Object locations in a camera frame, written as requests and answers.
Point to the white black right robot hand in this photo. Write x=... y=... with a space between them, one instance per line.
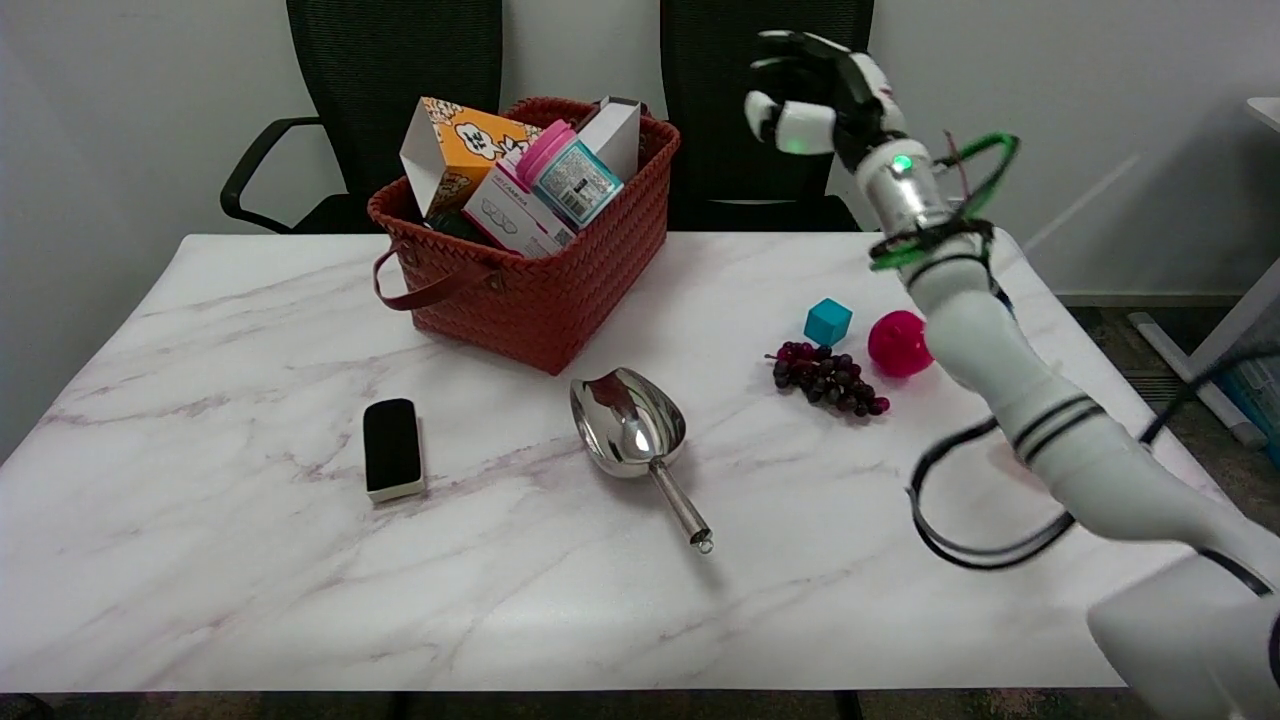
x=835 y=100

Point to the pink gum jar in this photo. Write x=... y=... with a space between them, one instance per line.
x=575 y=180

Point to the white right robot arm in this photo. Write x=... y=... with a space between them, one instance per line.
x=1010 y=370

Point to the brown woven storage basket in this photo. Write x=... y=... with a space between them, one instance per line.
x=540 y=290

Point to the blue storage bin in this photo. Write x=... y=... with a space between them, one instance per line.
x=1262 y=390

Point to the black mesh office chair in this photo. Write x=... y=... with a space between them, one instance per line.
x=400 y=60
x=720 y=120

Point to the teal cube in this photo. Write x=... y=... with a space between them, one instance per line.
x=827 y=322

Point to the plain white box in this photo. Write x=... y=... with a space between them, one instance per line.
x=615 y=135

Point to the pink ball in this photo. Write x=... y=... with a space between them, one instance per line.
x=898 y=344

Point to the dark purple grape bunch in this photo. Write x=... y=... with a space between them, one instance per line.
x=830 y=378

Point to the pink white carton box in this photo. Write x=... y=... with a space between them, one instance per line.
x=510 y=215

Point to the orange popcorn box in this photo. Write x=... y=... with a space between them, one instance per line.
x=465 y=145

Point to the silver metal scoop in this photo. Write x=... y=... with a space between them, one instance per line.
x=630 y=425

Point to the white side desk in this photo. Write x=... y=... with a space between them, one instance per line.
x=1225 y=340

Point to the black whiteboard eraser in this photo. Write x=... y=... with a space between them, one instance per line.
x=392 y=447

